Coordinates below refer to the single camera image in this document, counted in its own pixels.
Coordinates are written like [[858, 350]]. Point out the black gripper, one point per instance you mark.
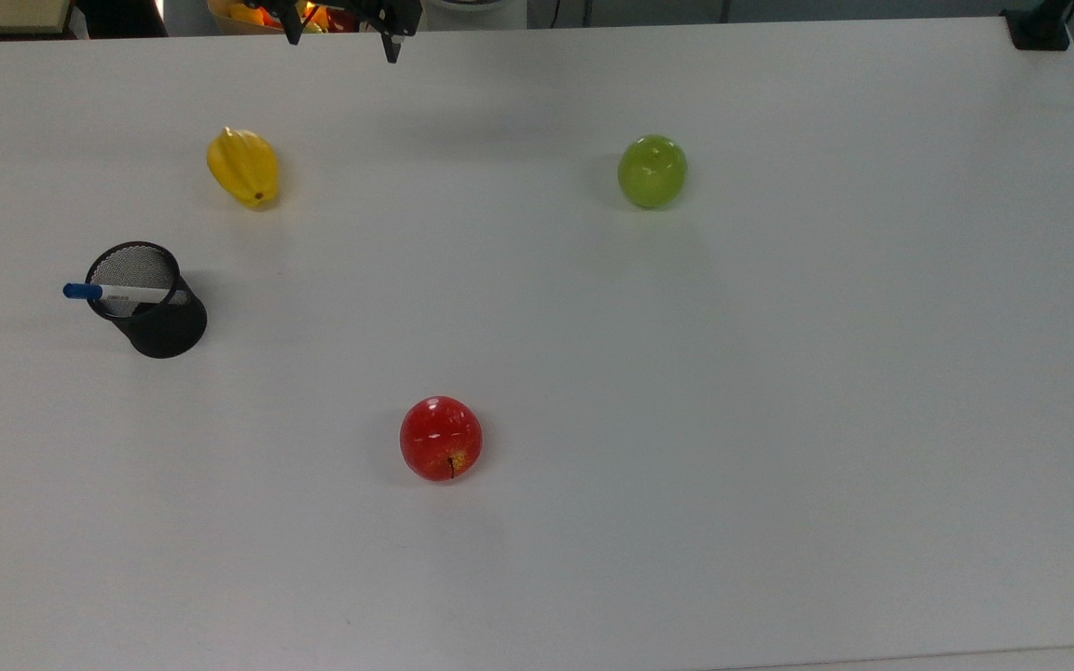
[[399, 13]]

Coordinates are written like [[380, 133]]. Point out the white marker pen blue cap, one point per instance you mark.
[[131, 294]]

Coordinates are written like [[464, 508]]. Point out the black mesh pen holder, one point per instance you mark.
[[170, 332]]

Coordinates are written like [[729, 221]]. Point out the red fruit in basket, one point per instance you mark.
[[270, 17]]

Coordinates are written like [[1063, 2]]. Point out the yellow fruit in basket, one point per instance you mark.
[[246, 14]]

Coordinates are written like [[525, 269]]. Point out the beige fruit basket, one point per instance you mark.
[[220, 22]]

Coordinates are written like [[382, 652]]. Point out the yellow starfruit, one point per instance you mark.
[[243, 168]]

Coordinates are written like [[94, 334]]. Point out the dark chair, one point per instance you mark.
[[122, 17]]

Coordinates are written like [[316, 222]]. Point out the green apple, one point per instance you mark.
[[653, 171]]

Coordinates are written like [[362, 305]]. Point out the beige box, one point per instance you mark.
[[1, 14]]

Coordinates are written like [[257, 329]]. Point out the red apple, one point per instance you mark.
[[440, 438]]

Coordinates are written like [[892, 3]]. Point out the black table clamp mount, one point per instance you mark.
[[1039, 32]]

